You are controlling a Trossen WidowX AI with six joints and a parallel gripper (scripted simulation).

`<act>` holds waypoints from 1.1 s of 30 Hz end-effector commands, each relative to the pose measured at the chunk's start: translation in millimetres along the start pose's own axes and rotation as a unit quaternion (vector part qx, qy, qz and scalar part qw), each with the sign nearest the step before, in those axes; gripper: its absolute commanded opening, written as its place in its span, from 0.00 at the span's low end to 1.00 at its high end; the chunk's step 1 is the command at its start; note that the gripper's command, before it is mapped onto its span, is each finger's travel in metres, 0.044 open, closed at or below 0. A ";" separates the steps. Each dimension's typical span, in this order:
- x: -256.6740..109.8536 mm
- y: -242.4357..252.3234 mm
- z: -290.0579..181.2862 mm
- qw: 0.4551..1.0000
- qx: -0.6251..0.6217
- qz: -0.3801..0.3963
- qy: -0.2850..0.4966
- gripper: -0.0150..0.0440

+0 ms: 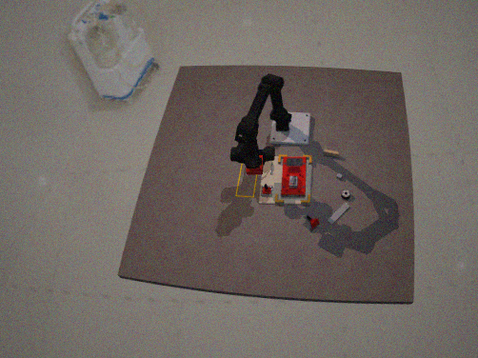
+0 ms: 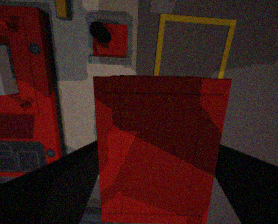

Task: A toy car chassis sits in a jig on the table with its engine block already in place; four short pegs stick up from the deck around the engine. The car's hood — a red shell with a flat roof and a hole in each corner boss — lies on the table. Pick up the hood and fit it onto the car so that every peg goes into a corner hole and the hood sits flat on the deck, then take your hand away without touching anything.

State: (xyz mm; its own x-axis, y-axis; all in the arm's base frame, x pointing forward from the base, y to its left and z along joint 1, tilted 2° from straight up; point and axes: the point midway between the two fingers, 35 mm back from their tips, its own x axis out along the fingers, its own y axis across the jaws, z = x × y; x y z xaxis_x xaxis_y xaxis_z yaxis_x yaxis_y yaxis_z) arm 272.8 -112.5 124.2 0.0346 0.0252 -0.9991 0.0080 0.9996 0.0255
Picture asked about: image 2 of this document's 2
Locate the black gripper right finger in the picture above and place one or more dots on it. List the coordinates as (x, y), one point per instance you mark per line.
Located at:
(250, 185)

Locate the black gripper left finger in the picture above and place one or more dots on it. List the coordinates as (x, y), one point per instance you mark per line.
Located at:
(57, 193)

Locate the yellow flat bar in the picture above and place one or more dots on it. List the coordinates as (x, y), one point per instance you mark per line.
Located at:
(194, 19)

